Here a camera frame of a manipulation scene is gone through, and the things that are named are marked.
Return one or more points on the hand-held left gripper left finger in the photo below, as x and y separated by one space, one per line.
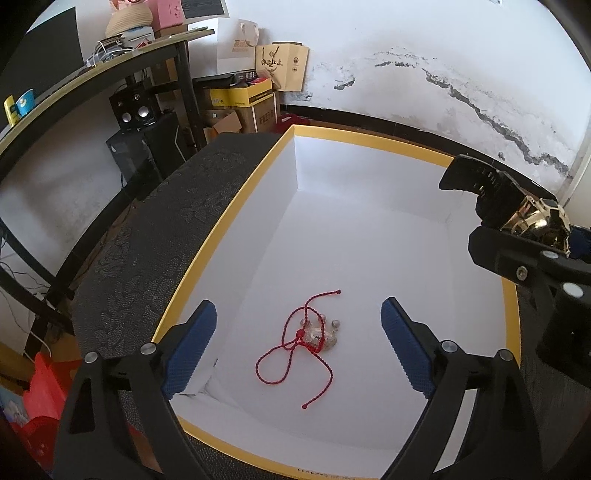
191 350

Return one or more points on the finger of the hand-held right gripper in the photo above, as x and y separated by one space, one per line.
581 240
489 249

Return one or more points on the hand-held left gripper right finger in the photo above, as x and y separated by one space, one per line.
406 350

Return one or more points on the yellow box with white inside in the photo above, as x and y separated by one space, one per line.
351 240

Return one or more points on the black flower-patterned cloth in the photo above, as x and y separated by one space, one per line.
152 230

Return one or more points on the red plastic bag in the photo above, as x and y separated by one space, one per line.
46 397

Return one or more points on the large black speaker cabinet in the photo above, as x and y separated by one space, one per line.
147 147

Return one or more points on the red cloth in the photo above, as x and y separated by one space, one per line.
291 123

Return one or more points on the brown cardboard box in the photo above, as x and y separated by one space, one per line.
258 117

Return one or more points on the small black speaker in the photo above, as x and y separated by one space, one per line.
134 108

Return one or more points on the yellow cardboard box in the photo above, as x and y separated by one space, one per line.
240 94

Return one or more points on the tan paper bag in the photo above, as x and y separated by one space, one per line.
284 67

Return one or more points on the black desk with yellow edge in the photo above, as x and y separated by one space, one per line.
115 62

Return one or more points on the blue cup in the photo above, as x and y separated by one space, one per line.
25 102

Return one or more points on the yellow small container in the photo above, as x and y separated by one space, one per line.
10 110

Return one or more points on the white paper bag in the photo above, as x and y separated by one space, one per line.
226 46

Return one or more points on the straw hat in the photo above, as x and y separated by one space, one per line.
129 21

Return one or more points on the pink box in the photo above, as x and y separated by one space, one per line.
166 13

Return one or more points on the black board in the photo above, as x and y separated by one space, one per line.
41 46

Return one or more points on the white framed monitor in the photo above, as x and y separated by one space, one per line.
203 7

